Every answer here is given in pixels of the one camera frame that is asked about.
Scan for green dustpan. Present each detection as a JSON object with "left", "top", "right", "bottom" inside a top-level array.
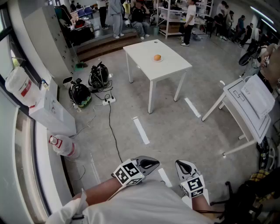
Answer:
[{"left": 73, "top": 62, "right": 88, "bottom": 72}]

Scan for yellow plaid cloth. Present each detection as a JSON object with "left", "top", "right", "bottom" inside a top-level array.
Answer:
[{"left": 249, "top": 169, "right": 277, "bottom": 200}]

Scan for clothes rack with garments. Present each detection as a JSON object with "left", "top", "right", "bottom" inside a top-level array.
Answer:
[{"left": 54, "top": 4, "right": 74, "bottom": 32}]

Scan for black chair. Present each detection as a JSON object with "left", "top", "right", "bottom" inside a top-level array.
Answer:
[{"left": 210, "top": 167, "right": 280, "bottom": 224}]

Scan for person's white shirt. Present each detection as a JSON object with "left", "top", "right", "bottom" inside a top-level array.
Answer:
[{"left": 45, "top": 174, "right": 220, "bottom": 224}]

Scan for white metal shelf rack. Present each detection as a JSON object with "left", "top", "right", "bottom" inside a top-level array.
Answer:
[{"left": 157, "top": 0, "right": 214, "bottom": 40}]

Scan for small white bin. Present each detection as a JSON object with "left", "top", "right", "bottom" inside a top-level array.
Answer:
[{"left": 62, "top": 76, "right": 74, "bottom": 89}]

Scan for person's right forearm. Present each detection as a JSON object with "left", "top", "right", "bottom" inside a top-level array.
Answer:
[{"left": 192, "top": 195, "right": 220, "bottom": 217}]

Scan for long ceiling lamp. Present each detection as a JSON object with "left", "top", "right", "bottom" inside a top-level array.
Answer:
[
  {"left": 250, "top": 6, "right": 275, "bottom": 25},
  {"left": 261, "top": 18, "right": 277, "bottom": 33}
]

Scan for white stacked sheets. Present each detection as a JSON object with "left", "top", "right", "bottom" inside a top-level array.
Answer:
[{"left": 240, "top": 73, "right": 276, "bottom": 120}]

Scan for white folding table black lines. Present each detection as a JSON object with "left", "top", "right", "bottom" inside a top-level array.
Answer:
[{"left": 201, "top": 77, "right": 277, "bottom": 156}]

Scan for white power strip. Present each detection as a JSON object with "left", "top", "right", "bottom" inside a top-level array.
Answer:
[{"left": 102, "top": 97, "right": 116, "bottom": 106}]

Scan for white rectangular table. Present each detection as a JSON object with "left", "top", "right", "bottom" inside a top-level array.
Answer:
[{"left": 122, "top": 39, "right": 193, "bottom": 115}]

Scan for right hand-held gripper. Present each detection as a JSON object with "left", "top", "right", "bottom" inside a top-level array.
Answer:
[{"left": 175, "top": 160, "right": 207, "bottom": 199}]

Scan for person's left forearm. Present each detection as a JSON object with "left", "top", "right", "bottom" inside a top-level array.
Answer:
[{"left": 73, "top": 177, "right": 123, "bottom": 207}]

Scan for grey metal lockers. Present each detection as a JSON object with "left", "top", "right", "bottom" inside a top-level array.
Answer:
[{"left": 23, "top": 0, "right": 75, "bottom": 82}]

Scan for black floor cable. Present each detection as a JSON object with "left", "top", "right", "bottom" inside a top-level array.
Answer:
[{"left": 108, "top": 103, "right": 123, "bottom": 164}]

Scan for large water jug red label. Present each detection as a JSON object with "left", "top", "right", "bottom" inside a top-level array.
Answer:
[{"left": 4, "top": 66, "right": 42, "bottom": 108}]

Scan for black helmet green trim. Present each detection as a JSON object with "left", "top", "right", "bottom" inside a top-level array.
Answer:
[{"left": 68, "top": 78, "right": 93, "bottom": 109}]

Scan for cardboard box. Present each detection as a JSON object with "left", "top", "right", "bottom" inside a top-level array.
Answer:
[{"left": 159, "top": 23, "right": 181, "bottom": 34}]

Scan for wooden steps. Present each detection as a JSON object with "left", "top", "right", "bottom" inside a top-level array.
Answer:
[{"left": 76, "top": 30, "right": 143, "bottom": 63}]

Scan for black bag with straps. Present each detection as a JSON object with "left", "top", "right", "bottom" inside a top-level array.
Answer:
[{"left": 88, "top": 61, "right": 109, "bottom": 89}]

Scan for black bicycle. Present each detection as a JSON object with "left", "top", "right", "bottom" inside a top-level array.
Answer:
[{"left": 238, "top": 39, "right": 266, "bottom": 67}]

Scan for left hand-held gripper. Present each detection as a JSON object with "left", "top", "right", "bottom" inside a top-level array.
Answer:
[{"left": 111, "top": 155, "right": 160, "bottom": 187}]

